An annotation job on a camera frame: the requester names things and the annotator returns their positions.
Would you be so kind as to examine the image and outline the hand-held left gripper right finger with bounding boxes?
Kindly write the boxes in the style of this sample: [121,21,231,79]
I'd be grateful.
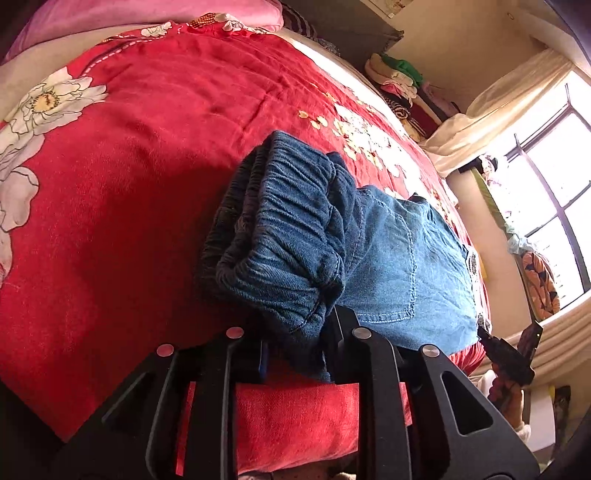
[322,306,542,480]

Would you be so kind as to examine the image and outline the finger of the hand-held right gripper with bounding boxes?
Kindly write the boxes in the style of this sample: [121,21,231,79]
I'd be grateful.
[477,325,502,357]

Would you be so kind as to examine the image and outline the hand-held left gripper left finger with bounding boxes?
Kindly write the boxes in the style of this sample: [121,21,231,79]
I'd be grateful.
[51,327,271,480]

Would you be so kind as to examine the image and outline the blue denim pants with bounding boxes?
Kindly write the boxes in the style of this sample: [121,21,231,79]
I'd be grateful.
[198,130,483,384]

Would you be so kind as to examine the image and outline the person's right hand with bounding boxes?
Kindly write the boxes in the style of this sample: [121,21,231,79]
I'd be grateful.
[489,362,526,423]

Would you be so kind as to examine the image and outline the orange floral cushion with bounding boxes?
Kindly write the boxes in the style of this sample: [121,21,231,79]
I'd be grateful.
[519,250,561,322]

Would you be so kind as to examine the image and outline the window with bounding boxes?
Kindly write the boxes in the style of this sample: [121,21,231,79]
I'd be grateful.
[485,69,591,324]

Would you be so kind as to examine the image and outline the red floral blanket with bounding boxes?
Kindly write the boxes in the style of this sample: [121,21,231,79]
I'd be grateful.
[0,21,491,474]

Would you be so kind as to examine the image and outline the cream curtain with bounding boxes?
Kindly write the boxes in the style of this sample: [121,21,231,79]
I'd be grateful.
[419,47,579,178]

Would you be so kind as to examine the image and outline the pile of folded clothes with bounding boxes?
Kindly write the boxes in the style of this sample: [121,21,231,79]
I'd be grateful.
[364,52,463,142]

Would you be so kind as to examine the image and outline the striped dark cloth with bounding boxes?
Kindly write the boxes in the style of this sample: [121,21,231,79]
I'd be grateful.
[281,4,320,38]

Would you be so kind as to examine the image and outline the pink fleece blanket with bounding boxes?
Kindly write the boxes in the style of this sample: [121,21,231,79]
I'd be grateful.
[0,0,284,63]

